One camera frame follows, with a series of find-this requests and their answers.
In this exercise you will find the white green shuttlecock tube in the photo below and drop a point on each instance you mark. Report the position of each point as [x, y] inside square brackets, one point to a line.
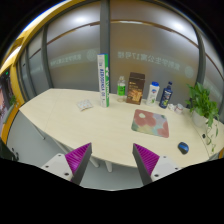
[103, 78]

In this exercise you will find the small red-lid cup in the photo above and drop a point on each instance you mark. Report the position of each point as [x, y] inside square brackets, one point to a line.
[179, 108]

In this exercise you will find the small white jar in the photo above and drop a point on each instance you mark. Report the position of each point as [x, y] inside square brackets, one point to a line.
[171, 107]

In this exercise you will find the clear green-label water bottle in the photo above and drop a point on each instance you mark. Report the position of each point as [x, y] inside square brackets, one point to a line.
[121, 88]

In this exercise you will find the dark blue bottle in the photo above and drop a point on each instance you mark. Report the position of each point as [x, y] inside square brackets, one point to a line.
[166, 95]

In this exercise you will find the green potted plant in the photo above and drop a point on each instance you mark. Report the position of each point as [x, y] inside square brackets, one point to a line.
[204, 112]

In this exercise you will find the white blue-cap bottle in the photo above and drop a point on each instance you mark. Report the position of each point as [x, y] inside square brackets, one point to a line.
[153, 92]

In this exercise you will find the blue black computer mouse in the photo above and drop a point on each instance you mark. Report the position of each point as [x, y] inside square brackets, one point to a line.
[183, 148]

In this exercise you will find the floral mouse pad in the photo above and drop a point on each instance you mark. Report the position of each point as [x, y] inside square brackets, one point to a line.
[150, 123]

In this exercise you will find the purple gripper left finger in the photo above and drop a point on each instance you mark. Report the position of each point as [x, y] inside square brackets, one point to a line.
[70, 166]

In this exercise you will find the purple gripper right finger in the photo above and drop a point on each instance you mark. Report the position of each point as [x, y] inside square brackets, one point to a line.
[151, 166]

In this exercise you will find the brown cardboard box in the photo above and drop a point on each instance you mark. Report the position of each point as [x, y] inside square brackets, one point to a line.
[135, 88]

